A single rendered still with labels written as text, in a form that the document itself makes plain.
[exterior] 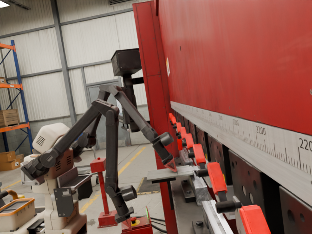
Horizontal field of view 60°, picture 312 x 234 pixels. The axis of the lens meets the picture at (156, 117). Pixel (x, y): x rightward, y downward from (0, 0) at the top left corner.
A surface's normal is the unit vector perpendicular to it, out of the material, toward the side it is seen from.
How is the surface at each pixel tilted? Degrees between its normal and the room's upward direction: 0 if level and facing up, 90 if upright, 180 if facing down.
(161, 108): 90
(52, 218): 90
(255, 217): 39
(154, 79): 90
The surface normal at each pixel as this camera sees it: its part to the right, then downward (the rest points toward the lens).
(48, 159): -0.04, 0.21
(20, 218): 0.98, -0.10
